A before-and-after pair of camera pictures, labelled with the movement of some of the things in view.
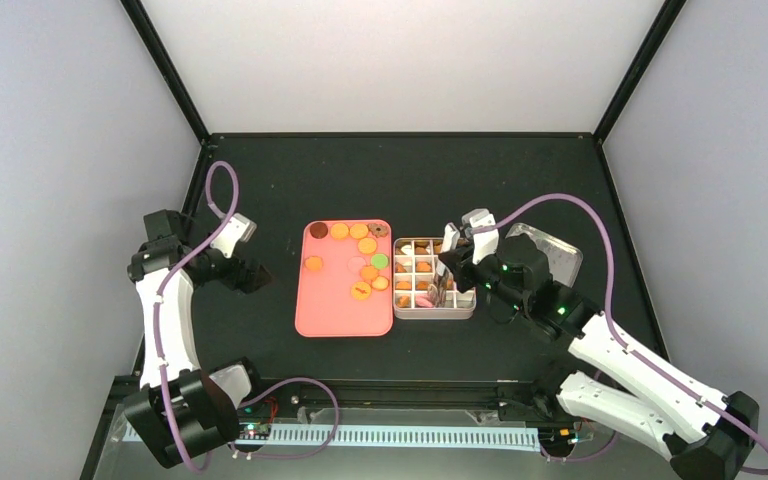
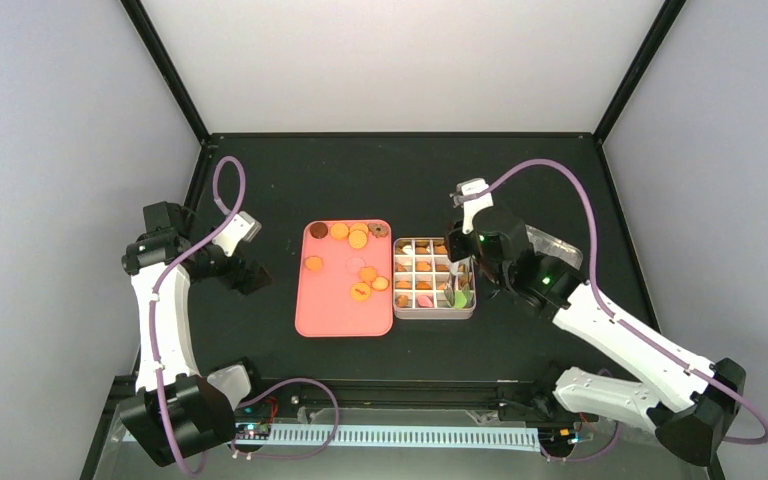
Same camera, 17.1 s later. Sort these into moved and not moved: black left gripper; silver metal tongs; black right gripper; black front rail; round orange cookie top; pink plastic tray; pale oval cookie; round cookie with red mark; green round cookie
Moved: green round cookie; silver metal tongs; black right gripper
Not moved: black left gripper; pink plastic tray; round orange cookie top; black front rail; round cookie with red mark; pale oval cookie
